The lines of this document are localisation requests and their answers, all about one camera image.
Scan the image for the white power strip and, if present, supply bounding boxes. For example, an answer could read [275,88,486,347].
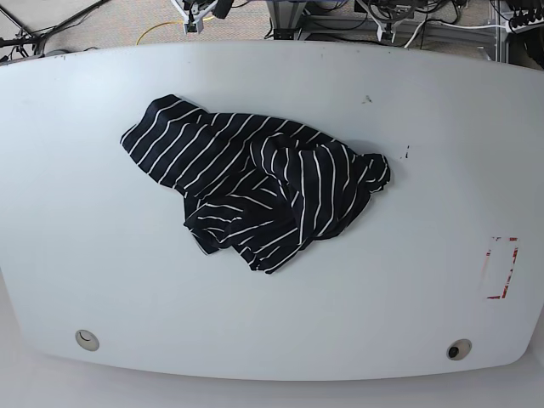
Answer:
[506,8,543,33]

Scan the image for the left table cable grommet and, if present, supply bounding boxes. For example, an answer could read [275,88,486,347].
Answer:
[75,330,99,352]

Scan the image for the table cable grommet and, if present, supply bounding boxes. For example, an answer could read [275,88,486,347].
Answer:
[446,339,472,361]
[75,330,99,352]

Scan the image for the black tripod legs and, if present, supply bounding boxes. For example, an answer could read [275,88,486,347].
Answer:
[1,1,109,64]

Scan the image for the aluminium frame stand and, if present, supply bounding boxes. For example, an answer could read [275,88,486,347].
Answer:
[264,1,307,40]

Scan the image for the red tape rectangle marking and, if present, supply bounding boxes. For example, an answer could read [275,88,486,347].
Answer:
[479,236,519,300]

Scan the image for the yellow floor cable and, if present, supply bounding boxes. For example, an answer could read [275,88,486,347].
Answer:
[135,12,213,46]

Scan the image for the right table cable grommet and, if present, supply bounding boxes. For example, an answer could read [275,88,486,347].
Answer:
[446,339,472,361]

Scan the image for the black white striped T-shirt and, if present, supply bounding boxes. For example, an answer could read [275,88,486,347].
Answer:
[120,95,391,274]

